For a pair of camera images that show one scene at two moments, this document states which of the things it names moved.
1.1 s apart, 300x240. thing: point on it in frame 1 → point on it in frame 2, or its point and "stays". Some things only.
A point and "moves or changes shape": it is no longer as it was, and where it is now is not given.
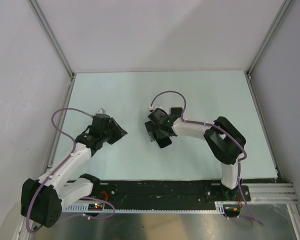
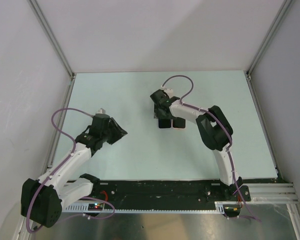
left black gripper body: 113,134 stays
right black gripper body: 151,126 → 158,114
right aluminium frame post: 283,9 stays
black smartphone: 164,142 moves or changes shape
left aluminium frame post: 53,38 stays
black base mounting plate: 168,191 stays
